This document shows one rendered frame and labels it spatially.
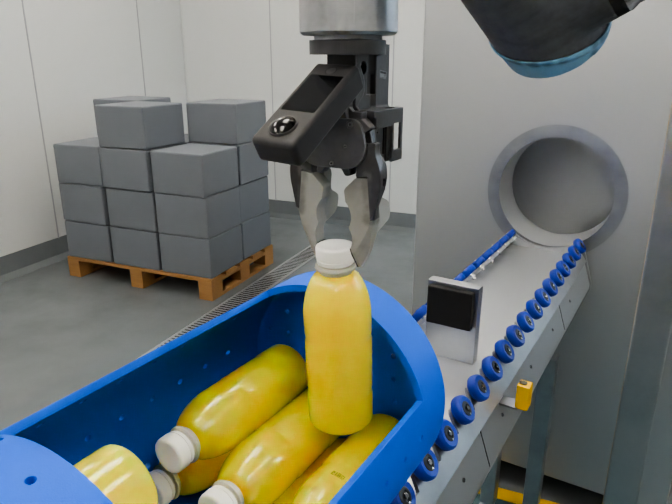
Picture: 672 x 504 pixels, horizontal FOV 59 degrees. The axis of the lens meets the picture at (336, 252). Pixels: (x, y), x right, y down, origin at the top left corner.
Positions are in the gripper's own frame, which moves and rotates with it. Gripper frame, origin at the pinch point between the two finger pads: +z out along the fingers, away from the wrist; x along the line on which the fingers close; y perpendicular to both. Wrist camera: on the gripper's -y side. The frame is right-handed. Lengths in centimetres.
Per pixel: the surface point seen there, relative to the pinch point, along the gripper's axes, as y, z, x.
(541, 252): 127, 37, 6
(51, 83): 229, 1, 383
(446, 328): 51, 31, 6
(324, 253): -2.1, -0.5, 0.0
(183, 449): -13.7, 18.3, 9.3
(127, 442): -12.9, 21.7, 19.0
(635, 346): 65, 32, -25
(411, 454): 1.1, 21.4, -8.7
